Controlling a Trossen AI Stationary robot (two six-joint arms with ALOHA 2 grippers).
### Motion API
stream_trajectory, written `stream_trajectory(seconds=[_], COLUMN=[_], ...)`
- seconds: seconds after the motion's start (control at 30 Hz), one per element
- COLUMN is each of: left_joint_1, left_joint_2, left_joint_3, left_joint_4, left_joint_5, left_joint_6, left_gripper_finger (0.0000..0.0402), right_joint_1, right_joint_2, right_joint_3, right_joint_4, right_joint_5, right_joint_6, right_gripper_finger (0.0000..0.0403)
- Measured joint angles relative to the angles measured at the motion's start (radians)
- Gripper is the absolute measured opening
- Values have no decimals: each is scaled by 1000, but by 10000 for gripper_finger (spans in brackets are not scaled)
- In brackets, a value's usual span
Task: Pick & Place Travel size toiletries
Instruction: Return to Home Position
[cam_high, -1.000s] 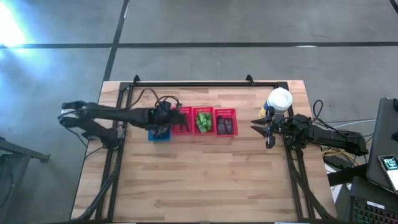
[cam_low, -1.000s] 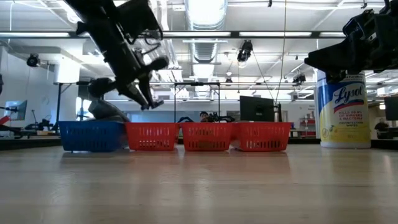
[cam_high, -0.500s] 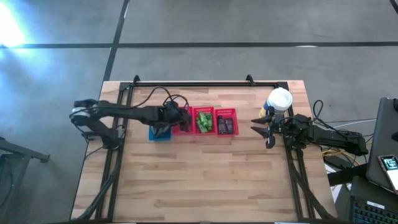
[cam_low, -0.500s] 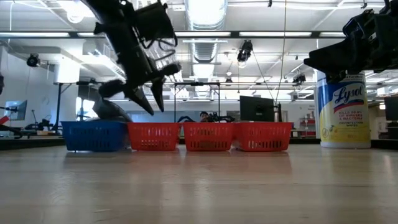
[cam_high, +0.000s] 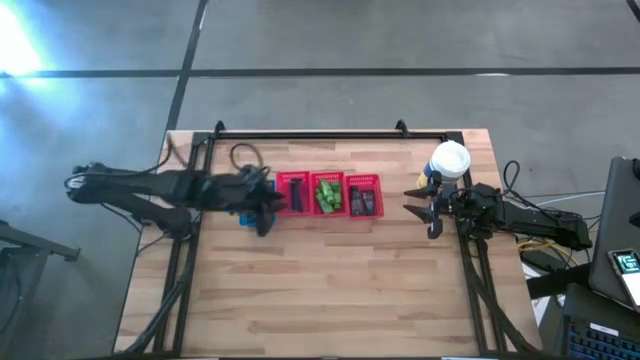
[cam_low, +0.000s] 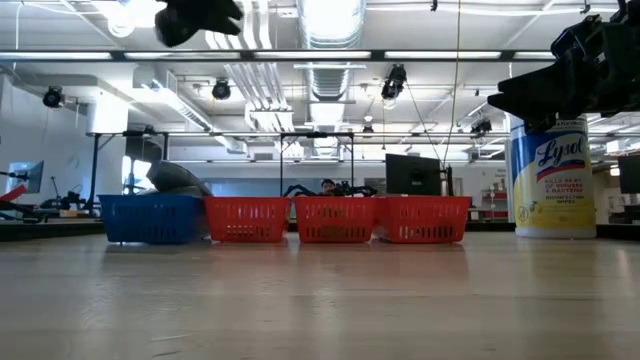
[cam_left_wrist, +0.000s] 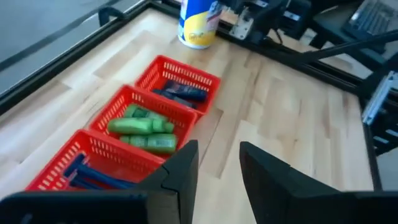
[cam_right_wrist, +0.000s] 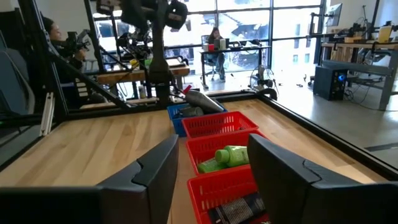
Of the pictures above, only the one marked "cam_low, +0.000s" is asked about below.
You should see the grey travel bottle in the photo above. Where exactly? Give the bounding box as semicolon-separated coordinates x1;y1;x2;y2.
144;159;204;195

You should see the small tilted monitor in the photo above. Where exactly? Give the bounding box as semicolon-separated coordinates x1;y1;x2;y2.
5;160;45;195

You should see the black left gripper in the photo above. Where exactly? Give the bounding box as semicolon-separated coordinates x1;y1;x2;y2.
155;0;244;49

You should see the silver ventilation duct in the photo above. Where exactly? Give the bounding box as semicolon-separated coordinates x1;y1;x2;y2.
295;0;367;157

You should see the dark monitor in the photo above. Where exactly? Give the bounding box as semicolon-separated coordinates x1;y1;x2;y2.
618;155;640;195

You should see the blue plastic basket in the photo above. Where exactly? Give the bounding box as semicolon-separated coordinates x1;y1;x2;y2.
98;193;209;245

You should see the black metal table frame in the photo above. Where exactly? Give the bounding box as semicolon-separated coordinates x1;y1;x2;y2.
0;218;640;242

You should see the Lysol wipes canister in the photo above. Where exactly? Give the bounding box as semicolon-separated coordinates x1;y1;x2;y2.
504;113;597;240

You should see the black computer monitor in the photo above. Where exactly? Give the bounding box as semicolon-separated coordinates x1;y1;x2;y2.
385;153;444;197

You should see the black background metal frame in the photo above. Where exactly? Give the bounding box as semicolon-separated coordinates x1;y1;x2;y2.
87;130;356;216

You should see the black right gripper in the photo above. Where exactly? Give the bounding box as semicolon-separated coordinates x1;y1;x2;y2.
487;0;640;134

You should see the red plastic basket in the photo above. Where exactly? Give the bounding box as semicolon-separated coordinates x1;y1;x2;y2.
292;195;379;245
203;196;292;244
372;195;472;245

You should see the black overhead frame bar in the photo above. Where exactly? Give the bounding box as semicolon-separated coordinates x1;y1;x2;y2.
0;48;556;63

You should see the black ceiling camera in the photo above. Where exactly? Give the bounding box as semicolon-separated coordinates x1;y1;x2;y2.
380;63;408;101
42;85;65;110
211;78;232;101

